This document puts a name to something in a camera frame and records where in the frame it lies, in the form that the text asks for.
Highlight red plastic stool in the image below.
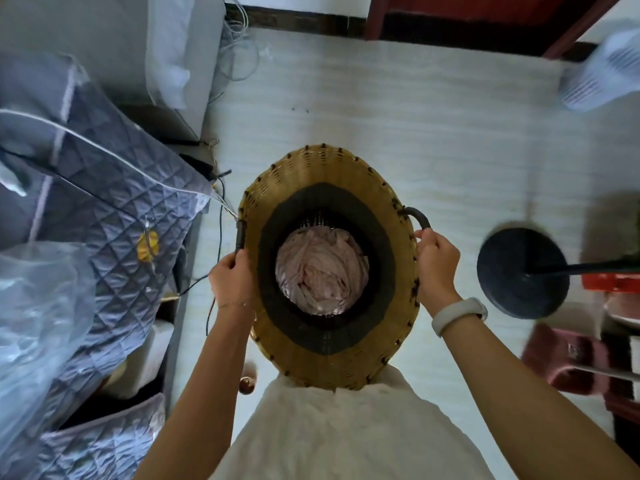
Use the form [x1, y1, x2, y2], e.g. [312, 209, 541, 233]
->
[581, 273, 640, 294]

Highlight person's left hand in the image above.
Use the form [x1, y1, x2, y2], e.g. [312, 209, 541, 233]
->
[208, 248, 260, 310]

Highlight grey quilted pillow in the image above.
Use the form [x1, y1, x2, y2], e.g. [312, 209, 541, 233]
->
[20, 393, 167, 480]

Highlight person's right forearm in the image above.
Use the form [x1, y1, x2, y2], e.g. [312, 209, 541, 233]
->
[431, 298, 640, 480]

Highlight white wristband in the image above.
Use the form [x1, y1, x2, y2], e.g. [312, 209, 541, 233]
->
[431, 297, 489, 338]

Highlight pink plastic stool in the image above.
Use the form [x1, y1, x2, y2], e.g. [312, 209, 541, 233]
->
[522, 323, 640, 395]

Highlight thin white cord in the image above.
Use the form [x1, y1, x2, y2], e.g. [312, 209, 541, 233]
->
[0, 109, 240, 218]

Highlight white cable bundle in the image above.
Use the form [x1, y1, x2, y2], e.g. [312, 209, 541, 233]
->
[209, 4, 261, 105]

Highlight thin bracelet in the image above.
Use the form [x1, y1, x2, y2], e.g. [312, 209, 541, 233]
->
[217, 300, 257, 322]

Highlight black cable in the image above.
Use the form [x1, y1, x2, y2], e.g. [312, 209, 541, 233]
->
[178, 169, 234, 337]

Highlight person's left forearm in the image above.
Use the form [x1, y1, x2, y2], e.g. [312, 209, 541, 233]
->
[134, 301, 257, 480]

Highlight person's right hand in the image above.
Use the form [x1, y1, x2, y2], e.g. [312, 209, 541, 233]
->
[414, 228, 462, 318]

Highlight pink cloth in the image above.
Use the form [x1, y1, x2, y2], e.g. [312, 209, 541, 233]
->
[275, 227, 371, 316]

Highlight black round stand base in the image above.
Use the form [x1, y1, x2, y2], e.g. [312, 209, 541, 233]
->
[476, 228, 640, 320]

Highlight dark red wooden door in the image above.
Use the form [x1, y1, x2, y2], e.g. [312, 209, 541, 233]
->
[364, 0, 626, 59]

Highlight woven wicker laundry basket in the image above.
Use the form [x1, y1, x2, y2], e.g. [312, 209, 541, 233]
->
[235, 143, 432, 392]

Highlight person's white garment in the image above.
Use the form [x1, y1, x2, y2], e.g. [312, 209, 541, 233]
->
[210, 366, 496, 480]

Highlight clear plastic bag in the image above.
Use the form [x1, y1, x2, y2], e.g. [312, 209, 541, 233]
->
[0, 241, 97, 445]

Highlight grey quilted blanket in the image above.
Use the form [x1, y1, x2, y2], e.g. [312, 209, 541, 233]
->
[0, 51, 213, 465]

